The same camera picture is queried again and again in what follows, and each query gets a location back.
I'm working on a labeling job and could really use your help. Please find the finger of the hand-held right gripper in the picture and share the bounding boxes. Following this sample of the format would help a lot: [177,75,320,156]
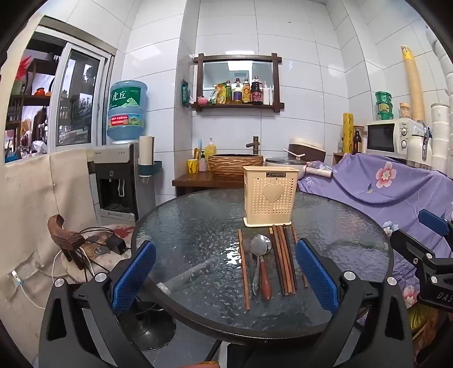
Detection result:
[418,209,453,245]
[389,228,437,273]

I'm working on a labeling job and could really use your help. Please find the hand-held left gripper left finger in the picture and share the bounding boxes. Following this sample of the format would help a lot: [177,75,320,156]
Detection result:
[38,240,157,368]

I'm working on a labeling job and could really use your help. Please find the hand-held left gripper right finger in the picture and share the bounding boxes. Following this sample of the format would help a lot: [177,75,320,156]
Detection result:
[244,238,414,368]

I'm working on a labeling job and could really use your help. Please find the all-metal spoon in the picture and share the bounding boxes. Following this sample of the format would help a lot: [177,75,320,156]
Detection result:
[251,262,261,297]

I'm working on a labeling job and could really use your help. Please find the metal spoon wooden handle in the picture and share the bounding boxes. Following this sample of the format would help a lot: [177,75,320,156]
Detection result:
[250,234,273,301]

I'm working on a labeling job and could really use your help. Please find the cream plastic utensil holder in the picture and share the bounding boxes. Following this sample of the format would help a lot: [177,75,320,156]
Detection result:
[242,166,300,227]

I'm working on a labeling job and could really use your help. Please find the black power adapter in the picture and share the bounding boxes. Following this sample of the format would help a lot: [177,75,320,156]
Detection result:
[106,235,128,255]

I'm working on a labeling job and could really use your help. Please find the wooden chair with cushion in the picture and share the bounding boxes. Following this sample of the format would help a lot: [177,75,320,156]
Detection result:
[59,222,136,284]

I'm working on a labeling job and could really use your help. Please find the brown wooden chair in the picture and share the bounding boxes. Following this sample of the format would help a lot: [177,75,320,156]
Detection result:
[48,214,86,270]

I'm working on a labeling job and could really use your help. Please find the white thermos kettle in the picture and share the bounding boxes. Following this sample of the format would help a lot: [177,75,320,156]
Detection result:
[407,122,433,168]

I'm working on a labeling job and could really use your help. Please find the purple floral cloth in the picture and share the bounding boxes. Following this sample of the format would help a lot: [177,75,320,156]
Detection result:
[296,152,453,319]

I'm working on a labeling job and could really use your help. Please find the stack of white paper rolls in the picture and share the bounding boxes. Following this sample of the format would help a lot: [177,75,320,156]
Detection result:
[426,27,453,171]

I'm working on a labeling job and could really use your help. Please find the grey water dispenser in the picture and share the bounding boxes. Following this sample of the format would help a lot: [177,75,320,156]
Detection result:
[87,142,156,224]

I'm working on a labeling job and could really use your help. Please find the white microwave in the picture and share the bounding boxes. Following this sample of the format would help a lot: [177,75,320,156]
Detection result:
[365,118,424,158]

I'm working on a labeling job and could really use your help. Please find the white lint roller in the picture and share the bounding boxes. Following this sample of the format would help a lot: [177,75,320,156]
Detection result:
[306,166,335,179]

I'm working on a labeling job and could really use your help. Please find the wooden washstand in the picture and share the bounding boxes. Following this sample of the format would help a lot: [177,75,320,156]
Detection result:
[172,173,248,198]

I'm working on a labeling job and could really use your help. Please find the white pot with lid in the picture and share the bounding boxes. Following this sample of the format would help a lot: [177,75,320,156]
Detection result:
[265,156,307,175]

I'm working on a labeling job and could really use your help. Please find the white cup dispenser tube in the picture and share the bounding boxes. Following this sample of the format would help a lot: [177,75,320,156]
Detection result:
[138,136,155,167]

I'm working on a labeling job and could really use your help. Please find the beige cloth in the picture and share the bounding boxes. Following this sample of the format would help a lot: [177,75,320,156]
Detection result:
[0,148,98,319]

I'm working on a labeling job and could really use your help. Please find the yellow film roll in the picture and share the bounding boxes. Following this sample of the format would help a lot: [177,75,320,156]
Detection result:
[342,113,355,155]

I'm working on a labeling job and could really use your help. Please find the white brown rice cooker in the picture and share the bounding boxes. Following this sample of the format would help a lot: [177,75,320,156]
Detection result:
[288,137,327,164]

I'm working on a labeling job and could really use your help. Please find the tall paper cup stack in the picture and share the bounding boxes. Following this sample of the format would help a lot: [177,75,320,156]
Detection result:
[401,45,426,121]

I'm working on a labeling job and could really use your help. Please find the woven basin sink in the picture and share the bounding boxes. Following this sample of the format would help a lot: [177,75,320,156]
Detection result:
[207,153,264,179]

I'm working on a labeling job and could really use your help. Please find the blue water jug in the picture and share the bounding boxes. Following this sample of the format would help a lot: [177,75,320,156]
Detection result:
[107,80,148,144]

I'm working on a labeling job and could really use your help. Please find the sliding glass window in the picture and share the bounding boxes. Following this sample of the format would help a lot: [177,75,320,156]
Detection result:
[4,25,116,164]

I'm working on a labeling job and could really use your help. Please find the yellow seasoning packet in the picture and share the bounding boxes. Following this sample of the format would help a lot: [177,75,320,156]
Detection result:
[210,83,227,105]

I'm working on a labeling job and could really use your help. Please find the wooden framed mirror shelf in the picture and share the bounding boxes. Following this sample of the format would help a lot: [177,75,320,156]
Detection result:
[193,53,286,113]

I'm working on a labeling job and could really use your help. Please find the black cable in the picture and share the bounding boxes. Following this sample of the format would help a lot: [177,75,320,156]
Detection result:
[78,226,119,277]

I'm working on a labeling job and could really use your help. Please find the black table pedestal base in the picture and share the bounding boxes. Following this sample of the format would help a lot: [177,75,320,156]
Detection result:
[118,301,176,352]

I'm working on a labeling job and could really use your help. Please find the white cable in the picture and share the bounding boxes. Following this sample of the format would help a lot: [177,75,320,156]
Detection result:
[13,247,93,309]

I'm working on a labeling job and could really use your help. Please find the teal wall holder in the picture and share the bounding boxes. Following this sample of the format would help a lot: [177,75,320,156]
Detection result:
[138,161,163,178]

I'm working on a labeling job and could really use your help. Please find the white wall socket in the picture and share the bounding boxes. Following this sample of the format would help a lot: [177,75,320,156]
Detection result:
[8,261,39,288]

